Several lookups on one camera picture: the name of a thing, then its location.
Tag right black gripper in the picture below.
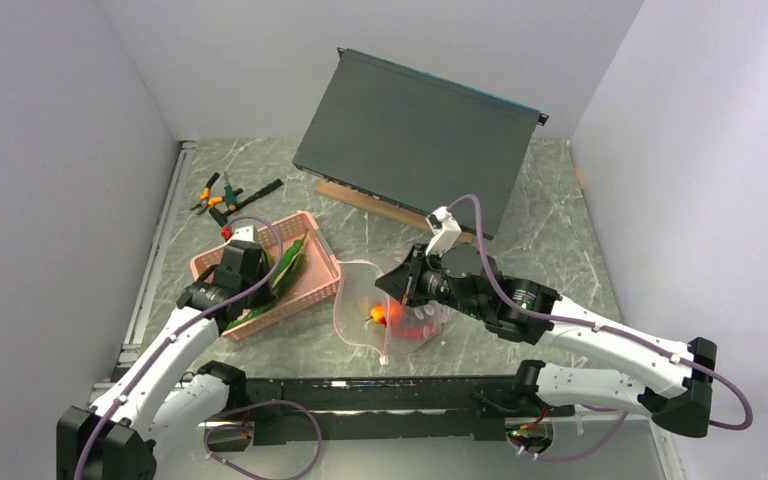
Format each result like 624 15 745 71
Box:
376 242 487 320

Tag clear zip top bag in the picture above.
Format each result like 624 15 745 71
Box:
333 249 455 365

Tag red chili pepper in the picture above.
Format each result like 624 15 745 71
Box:
392 319 440 340

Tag pink plastic basket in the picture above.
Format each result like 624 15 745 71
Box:
175 211 340 342

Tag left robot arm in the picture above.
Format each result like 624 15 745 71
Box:
56 229 271 479

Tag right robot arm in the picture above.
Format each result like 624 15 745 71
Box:
374 243 716 438

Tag green cucumber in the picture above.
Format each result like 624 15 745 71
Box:
228 253 306 329

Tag long green chili pepper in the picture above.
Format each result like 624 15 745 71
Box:
271 233 307 297

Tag wooden board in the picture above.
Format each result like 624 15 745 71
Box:
315 180 476 246

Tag dark grey rack box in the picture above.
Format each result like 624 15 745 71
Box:
292 49 548 240

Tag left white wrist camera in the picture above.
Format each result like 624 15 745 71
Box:
220 224 260 249

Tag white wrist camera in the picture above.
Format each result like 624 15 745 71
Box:
425 206 462 256
220 224 260 249

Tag black T-handle tool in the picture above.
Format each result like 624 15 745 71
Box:
208 179 284 227

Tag green handled screwdriver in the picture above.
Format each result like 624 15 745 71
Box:
223 171 237 212

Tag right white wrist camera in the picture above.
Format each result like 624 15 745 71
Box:
425 206 462 256

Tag orange handled pliers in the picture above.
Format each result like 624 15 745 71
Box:
189 172 223 215

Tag aluminium frame rail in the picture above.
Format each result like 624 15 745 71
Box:
89 140 198 401

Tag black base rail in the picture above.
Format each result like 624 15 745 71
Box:
215 375 573 446

